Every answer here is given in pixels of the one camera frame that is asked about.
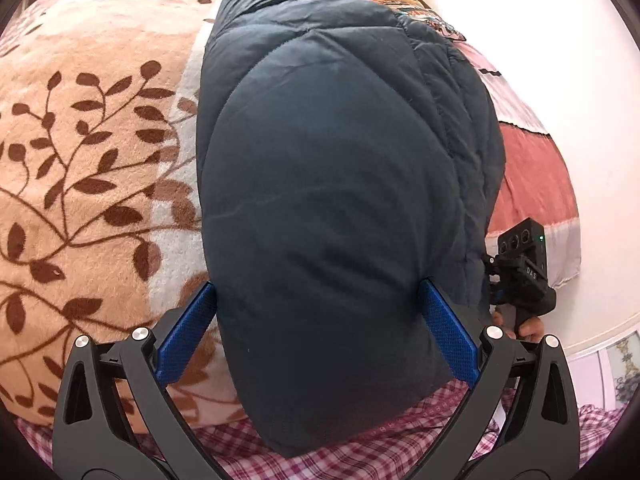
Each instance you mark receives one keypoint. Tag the dark blue puffer jacket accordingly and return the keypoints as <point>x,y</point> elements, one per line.
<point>340,210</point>

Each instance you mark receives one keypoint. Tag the red and pink quilt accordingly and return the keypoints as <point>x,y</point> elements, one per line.
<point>535,170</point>

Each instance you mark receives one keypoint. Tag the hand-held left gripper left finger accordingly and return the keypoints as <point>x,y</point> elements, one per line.
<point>190,332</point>

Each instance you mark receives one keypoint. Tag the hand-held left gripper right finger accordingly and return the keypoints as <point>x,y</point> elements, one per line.
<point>447,330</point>

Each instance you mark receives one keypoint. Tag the person's right hand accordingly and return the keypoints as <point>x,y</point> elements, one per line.
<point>531,329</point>

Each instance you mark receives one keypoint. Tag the pink checked bed sheet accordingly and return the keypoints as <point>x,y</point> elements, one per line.
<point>350,455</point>

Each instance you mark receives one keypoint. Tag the colourful printed pillow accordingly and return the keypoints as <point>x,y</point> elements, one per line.
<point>400,2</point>

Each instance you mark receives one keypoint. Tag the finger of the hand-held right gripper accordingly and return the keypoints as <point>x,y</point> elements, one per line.
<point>492,280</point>

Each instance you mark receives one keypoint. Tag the beige leaf print blanket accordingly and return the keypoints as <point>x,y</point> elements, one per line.
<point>90,160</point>

